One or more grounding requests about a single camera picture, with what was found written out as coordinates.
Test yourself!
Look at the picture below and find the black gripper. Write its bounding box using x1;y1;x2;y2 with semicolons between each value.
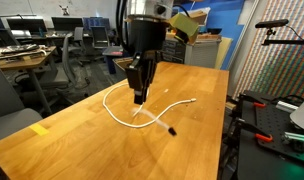
125;13;169;105

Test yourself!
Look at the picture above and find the white rope with black tip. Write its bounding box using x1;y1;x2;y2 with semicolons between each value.
102;83;197;137

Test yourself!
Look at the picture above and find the open cardboard box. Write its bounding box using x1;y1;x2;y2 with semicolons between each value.
112;57;133;81

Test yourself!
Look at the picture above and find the dark blue storage bin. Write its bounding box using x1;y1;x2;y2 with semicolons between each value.
101;45;125;75

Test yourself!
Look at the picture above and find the black mesh office chair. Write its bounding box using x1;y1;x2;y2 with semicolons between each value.
90;25;110;49

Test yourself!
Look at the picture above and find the grey office chair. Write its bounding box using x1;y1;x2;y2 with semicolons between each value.
41;31;91;99
73;26;85;43
0;59;44;144

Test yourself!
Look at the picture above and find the tan flat board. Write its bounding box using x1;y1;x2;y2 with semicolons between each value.
214;36;234;71

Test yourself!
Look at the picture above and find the brown cardboard box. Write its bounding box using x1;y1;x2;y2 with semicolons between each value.
188;9;208;26

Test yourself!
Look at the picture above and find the black computer monitor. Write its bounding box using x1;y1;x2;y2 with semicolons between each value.
51;16;84;33
6;18;48;34

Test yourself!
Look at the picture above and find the yellow tape patch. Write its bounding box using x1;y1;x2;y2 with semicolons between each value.
29;123;50;137

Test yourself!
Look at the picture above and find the blue partition panel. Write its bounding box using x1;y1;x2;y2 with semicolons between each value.
200;0;246;69

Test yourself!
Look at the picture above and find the wooden office desk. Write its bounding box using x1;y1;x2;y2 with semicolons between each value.
0;45;57;116

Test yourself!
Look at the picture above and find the black keyboard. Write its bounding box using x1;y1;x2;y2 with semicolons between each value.
1;43;40;54

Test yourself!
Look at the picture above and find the multicolour pixel pattern panel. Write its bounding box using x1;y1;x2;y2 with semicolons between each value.
232;0;304;101

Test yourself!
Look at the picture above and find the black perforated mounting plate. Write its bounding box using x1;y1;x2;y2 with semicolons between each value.
236;89;304;180

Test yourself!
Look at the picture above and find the silver aluminium extrusion bar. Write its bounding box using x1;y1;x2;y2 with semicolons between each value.
284;131;304;145
275;100;299;114

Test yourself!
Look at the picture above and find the yellow wrist camera mount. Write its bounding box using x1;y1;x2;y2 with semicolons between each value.
168;13;200;45

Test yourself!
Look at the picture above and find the orange handled black clamp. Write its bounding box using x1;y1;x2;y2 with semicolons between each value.
234;117;274;144
238;93;268;109

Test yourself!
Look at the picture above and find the black bar camera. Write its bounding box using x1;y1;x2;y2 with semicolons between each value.
255;18;290;29

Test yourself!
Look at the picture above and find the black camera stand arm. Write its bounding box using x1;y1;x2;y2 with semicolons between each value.
261;28;304;48

